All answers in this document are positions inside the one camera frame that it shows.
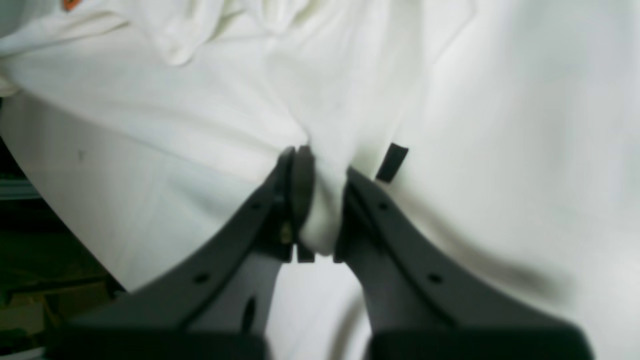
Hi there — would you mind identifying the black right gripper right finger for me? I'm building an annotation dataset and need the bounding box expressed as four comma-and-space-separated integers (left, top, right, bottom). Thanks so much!
334, 168, 594, 360

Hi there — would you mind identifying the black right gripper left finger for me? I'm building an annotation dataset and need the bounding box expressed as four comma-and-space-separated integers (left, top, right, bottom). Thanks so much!
47, 146, 314, 360

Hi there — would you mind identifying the white printed T-shirt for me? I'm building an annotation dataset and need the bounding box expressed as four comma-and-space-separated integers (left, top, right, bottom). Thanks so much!
0, 0, 640, 301

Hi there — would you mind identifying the black tape mark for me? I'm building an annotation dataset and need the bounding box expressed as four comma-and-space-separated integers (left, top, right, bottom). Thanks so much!
375, 142, 409, 183

